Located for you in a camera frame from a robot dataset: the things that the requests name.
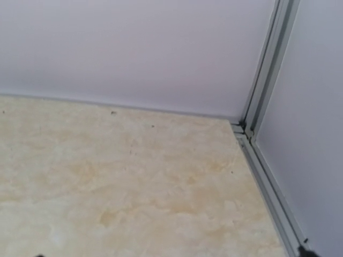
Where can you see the right aluminium corner post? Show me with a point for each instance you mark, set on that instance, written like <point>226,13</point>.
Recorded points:
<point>278,34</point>

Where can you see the right aluminium table edge rail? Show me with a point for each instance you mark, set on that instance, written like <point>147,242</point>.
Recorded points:
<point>290,237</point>

